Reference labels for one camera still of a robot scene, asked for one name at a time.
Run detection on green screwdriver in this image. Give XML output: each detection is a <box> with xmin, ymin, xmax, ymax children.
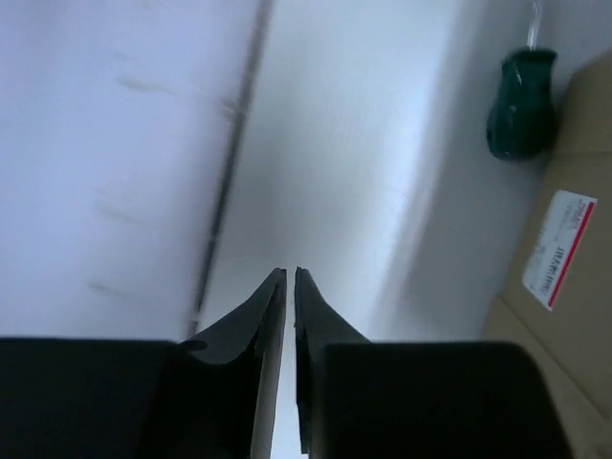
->
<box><xmin>486</xmin><ymin>1</ymin><xmax>557</xmax><ymax>161</ymax></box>

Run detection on tan plastic toolbox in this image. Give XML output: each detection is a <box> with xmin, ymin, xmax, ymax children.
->
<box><xmin>483</xmin><ymin>54</ymin><xmax>611</xmax><ymax>458</ymax></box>

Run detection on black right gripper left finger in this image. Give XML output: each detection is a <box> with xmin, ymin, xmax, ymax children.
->
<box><xmin>1</xmin><ymin>269</ymin><xmax>286</xmax><ymax>458</ymax></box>

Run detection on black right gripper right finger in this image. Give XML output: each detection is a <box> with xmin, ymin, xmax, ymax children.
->
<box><xmin>295</xmin><ymin>268</ymin><xmax>573</xmax><ymax>458</ymax></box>

